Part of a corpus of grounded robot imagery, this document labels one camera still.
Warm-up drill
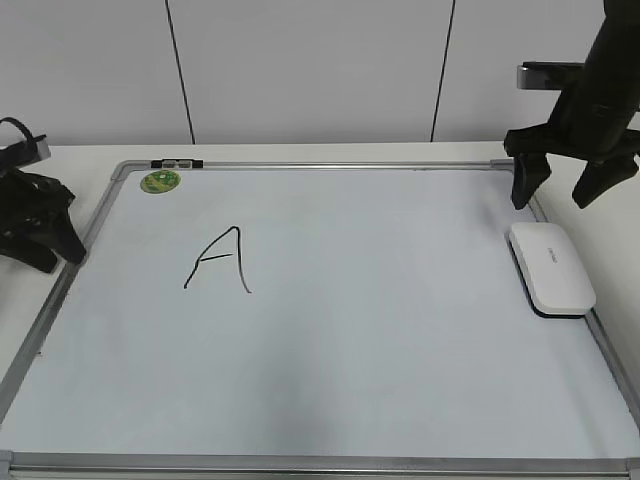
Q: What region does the black left camera cable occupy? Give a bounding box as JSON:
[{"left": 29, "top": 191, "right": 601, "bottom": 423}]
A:
[{"left": 0, "top": 117, "right": 46, "bottom": 146}]

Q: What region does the black grey hanging clip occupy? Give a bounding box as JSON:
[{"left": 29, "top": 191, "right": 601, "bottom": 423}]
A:
[{"left": 150, "top": 159, "right": 204, "bottom": 170}]

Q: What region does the green round magnet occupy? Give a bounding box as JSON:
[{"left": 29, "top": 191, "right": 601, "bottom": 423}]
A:
[{"left": 140, "top": 170, "right": 181, "bottom": 194}]

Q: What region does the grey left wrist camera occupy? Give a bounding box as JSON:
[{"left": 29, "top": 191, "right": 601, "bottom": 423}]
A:
[{"left": 1, "top": 135, "right": 51, "bottom": 168}]

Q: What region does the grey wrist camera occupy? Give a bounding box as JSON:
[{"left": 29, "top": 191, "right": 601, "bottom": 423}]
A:
[
  {"left": 516, "top": 61, "right": 584, "bottom": 91},
  {"left": 1, "top": 135, "right": 51, "bottom": 168}
]

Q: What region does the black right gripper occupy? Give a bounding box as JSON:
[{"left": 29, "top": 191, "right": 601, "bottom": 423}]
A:
[{"left": 503, "top": 84, "right": 639, "bottom": 210}]

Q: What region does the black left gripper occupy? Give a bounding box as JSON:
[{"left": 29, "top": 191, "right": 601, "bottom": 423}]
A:
[{"left": 1, "top": 168, "right": 86, "bottom": 273}]

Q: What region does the white whiteboard eraser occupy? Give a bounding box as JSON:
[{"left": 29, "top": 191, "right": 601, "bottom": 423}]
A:
[{"left": 507, "top": 222, "right": 596, "bottom": 318}]

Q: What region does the white framed whiteboard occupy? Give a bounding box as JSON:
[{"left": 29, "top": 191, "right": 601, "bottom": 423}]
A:
[{"left": 1, "top": 161, "right": 639, "bottom": 479}]

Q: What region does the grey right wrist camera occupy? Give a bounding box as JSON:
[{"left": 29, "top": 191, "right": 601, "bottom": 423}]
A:
[{"left": 516, "top": 61, "right": 584, "bottom": 91}]

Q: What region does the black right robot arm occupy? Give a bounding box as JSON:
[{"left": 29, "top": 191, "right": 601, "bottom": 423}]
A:
[{"left": 503, "top": 1, "right": 639, "bottom": 209}]

